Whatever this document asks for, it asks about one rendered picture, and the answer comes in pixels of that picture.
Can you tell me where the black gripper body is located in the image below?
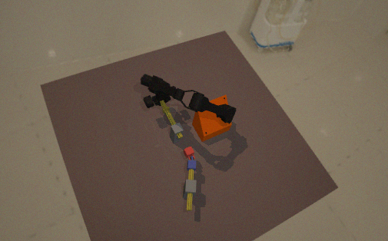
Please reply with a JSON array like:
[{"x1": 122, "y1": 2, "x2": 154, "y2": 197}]
[{"x1": 143, "y1": 93, "x2": 170, "y2": 108}]

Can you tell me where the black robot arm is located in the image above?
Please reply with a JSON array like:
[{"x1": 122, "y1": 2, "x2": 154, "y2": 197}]
[{"x1": 141, "y1": 74, "x2": 236, "y2": 123}]

